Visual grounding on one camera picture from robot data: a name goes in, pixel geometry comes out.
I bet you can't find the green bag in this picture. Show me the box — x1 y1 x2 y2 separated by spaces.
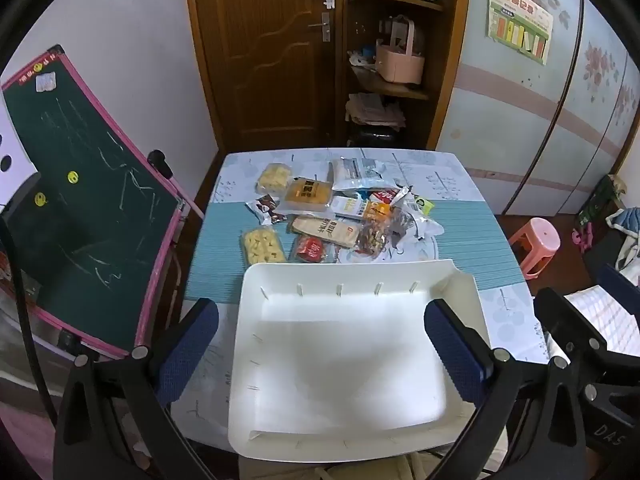
575 175 626 231

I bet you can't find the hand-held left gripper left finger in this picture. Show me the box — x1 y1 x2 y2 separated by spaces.
52 297 221 480

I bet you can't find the white and yellow packet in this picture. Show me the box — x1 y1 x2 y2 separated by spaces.
331 195 368 220

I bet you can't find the orange packet with black label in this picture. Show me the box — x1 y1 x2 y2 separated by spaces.
277 176 333 212

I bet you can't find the red striped snack packet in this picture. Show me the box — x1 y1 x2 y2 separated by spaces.
367 187 401 206

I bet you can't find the checked cushion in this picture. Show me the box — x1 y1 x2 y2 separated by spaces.
547 285 640 361

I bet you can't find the wooden door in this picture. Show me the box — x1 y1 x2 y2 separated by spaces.
185 0 351 151

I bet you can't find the pink plastic stool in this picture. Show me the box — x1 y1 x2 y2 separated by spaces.
507 217 562 281

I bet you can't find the small blue white toy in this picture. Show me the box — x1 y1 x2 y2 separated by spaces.
347 45 378 68

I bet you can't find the clear nut packet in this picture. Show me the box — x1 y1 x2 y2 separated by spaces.
352 215 401 261

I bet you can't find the brown snack packet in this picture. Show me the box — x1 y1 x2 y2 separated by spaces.
245 194 287 226

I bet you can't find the beige snack packet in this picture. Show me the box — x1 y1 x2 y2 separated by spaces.
290 214 362 251

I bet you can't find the white plastic tray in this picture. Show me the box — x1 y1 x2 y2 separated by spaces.
227 258 493 461

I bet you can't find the pink framed chalkboard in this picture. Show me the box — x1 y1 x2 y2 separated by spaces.
0 45 206 361

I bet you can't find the yellow cake packet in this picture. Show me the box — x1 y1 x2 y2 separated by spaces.
256 162 293 195

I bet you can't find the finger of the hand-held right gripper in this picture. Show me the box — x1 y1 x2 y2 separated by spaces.
597 262 640 306
532 287 608 363

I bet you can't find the floral sliding wardrobe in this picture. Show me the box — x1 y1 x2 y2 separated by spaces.
435 0 640 216

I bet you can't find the black cable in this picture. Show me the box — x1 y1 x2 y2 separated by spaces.
0 212 58 428

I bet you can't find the metal door handle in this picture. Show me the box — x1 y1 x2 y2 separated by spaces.
308 12 332 43

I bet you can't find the stack of papers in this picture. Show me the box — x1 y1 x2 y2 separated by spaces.
345 91 407 128

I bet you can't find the small orange snack packet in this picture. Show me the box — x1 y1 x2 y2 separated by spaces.
362 201 393 221

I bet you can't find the wooden corner shelf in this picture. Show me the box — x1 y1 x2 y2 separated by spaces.
345 0 473 151

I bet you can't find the pink basket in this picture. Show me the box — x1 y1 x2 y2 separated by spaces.
375 16 427 85

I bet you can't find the white board with holes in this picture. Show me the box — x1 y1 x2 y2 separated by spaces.
0 110 41 188

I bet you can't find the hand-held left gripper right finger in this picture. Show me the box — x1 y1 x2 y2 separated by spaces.
424 298 589 480

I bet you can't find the wall poster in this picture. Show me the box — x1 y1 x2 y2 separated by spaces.
487 0 553 66

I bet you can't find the grey-blue snack packet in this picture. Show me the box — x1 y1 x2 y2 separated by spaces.
331 156 396 192

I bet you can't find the teal placemat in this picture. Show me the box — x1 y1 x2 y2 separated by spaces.
185 200 523 306

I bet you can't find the yellow biscuit packet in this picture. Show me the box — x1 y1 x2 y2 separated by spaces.
240 227 287 267

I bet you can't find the round red snack packet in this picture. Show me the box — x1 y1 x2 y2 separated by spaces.
290 235 338 265

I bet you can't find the pile of clothes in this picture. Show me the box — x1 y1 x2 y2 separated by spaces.
605 207 640 271

